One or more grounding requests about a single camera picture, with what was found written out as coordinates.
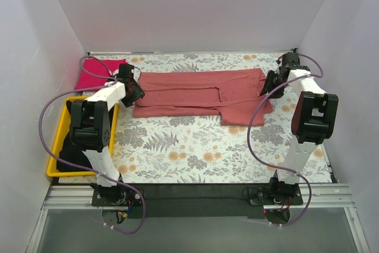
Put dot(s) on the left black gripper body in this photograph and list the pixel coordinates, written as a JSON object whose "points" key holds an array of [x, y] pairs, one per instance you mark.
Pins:
{"points": [[134, 92]]}

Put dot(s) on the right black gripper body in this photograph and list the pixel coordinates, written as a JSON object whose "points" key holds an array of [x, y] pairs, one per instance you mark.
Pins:
{"points": [[270, 84]]}

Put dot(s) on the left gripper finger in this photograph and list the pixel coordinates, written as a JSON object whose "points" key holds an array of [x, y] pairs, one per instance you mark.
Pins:
{"points": [[131, 98], [131, 87]]}

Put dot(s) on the salmon pink t shirt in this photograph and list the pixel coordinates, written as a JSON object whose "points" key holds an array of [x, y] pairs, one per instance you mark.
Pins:
{"points": [[234, 95]]}

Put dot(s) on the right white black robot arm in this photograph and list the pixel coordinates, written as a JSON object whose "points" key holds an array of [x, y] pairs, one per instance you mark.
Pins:
{"points": [[313, 121]]}

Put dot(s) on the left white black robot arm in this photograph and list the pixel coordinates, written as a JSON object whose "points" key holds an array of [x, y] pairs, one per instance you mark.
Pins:
{"points": [[107, 175]]}

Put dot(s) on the folded magenta t shirt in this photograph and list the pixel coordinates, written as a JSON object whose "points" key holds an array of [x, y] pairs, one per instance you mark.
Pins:
{"points": [[100, 72]]}

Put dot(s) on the floral patterned table mat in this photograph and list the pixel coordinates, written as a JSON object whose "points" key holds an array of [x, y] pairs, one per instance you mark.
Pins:
{"points": [[197, 148]]}

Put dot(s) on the yellow plastic bin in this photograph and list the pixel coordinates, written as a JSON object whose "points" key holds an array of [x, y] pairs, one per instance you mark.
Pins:
{"points": [[62, 132]]}

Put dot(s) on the black t shirt in bin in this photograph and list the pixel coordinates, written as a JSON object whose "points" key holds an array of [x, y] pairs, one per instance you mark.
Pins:
{"points": [[71, 152]]}

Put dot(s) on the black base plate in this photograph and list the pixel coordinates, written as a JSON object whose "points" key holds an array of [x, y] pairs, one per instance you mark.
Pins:
{"points": [[194, 200]]}

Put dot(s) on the aluminium frame rail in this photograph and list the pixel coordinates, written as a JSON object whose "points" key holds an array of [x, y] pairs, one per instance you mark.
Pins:
{"points": [[200, 218]]}

